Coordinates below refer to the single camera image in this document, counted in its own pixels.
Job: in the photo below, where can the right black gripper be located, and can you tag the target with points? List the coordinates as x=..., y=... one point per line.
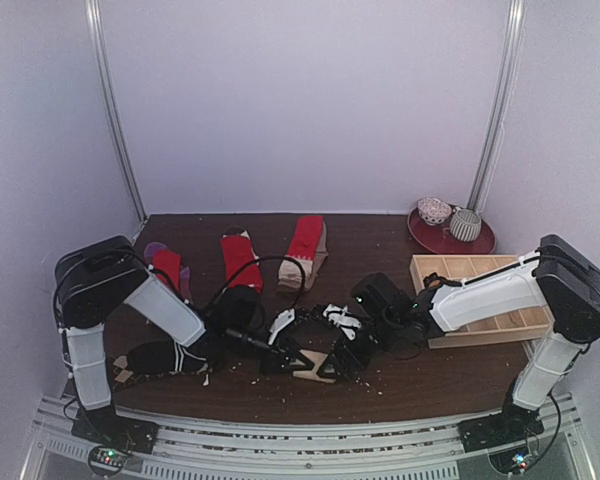
x=347, y=351

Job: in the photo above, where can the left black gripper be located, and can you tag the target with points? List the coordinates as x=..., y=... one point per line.
x=284, y=349

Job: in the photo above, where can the beige striped maroon sock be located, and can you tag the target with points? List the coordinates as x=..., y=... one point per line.
x=322, y=369

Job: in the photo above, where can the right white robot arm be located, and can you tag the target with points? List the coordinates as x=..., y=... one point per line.
x=555, y=276

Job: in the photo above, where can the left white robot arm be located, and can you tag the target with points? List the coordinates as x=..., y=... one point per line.
x=92, y=283

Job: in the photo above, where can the red beige sock centre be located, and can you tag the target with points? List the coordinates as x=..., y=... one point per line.
x=308, y=248

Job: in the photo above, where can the black argyle rolled sock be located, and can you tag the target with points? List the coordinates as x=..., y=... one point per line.
x=433, y=281

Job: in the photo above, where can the black sock three white stripes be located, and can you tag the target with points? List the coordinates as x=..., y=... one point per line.
x=171, y=357

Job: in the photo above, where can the red purple sock far left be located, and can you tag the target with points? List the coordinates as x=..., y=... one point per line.
x=170, y=262

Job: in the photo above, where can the wooden compartment box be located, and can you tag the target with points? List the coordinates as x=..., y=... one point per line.
x=516, y=326

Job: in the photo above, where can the red round plate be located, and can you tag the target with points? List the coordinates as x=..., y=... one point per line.
x=439, y=240

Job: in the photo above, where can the white patterned bowl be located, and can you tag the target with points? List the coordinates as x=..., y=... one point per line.
x=433, y=211

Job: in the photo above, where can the grey striped cup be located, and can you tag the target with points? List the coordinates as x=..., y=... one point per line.
x=465, y=225

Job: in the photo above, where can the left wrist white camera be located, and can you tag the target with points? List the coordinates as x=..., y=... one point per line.
x=284, y=319

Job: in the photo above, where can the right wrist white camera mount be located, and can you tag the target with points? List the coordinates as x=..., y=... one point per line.
x=341, y=318

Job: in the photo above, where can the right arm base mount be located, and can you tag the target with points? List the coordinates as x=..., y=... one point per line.
x=511, y=438

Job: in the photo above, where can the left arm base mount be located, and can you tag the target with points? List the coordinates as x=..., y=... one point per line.
x=116, y=439

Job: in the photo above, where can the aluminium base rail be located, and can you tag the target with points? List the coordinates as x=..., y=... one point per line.
x=189, y=448

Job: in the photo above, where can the right aluminium corner post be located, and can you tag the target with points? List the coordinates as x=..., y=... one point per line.
x=505, y=86

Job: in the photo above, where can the aluminium corner post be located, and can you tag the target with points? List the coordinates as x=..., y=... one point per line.
x=505, y=86
x=96, y=32

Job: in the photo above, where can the left aluminium corner post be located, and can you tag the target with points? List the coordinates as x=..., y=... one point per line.
x=96, y=32

